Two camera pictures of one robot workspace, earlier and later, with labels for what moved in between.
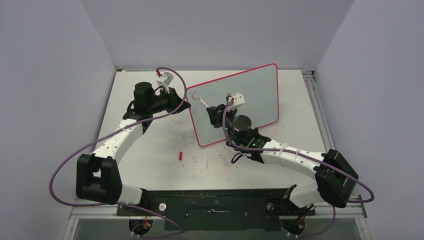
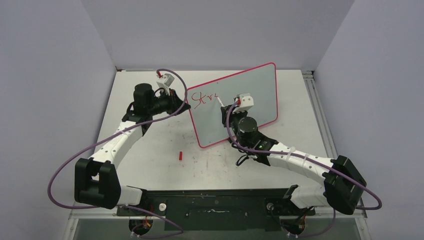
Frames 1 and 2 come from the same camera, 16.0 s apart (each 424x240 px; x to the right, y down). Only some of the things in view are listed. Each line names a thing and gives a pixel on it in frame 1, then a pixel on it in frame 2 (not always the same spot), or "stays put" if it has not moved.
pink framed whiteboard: [260, 88] stays put
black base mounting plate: [218, 210] stays put
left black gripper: [176, 99] stays put
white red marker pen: [202, 101] -> [222, 104]
